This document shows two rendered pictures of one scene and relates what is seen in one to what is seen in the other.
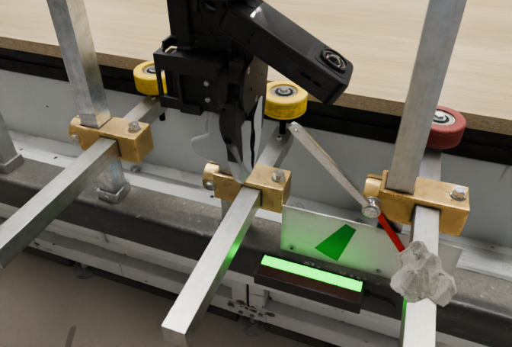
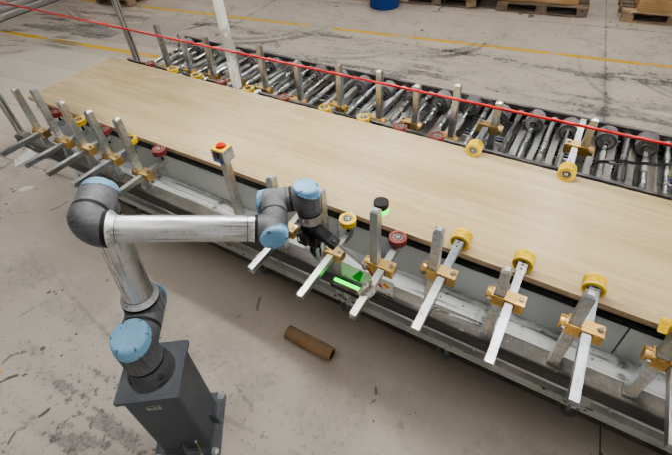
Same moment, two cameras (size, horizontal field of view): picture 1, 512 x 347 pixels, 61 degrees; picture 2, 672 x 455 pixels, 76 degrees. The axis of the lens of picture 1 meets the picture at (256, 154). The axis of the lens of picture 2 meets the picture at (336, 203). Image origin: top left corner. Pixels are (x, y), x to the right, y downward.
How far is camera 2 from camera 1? 1.29 m
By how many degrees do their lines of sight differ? 12
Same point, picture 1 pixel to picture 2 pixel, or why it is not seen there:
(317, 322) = (374, 309)
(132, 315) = (288, 295)
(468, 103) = (414, 230)
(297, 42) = (326, 236)
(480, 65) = (433, 210)
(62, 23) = not seen: hidden behind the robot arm
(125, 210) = (288, 253)
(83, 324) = (264, 296)
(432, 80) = (374, 236)
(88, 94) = not seen: hidden behind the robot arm
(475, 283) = (406, 295)
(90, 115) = not seen: hidden behind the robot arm
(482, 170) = (423, 254)
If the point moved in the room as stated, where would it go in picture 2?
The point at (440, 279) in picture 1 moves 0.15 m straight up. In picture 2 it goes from (370, 291) to (370, 266)
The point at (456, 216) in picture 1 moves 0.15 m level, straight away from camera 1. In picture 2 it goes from (389, 273) to (410, 252)
